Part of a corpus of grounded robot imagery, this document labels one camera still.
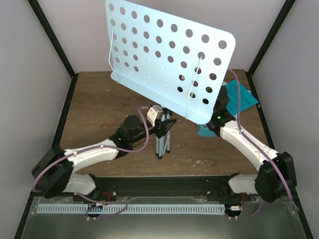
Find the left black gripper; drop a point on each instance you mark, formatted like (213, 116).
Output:
(162, 129)

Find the blue metronome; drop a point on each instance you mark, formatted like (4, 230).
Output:
(203, 130)

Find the light blue music stand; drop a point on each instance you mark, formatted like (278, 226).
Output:
(175, 62)

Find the blue sheet music page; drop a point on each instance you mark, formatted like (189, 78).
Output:
(246, 98)

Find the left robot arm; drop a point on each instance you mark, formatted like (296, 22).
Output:
(56, 172)

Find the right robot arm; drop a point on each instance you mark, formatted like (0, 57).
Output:
(275, 176)

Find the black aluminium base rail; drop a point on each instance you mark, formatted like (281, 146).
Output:
(212, 188)

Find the light blue slotted cable duct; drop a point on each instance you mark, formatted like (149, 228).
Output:
(210, 209)

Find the right black frame post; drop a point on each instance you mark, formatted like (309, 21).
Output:
(282, 15)

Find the black frame post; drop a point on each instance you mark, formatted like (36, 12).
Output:
(39, 13)
(282, 15)

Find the left black frame post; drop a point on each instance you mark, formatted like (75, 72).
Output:
(39, 13)

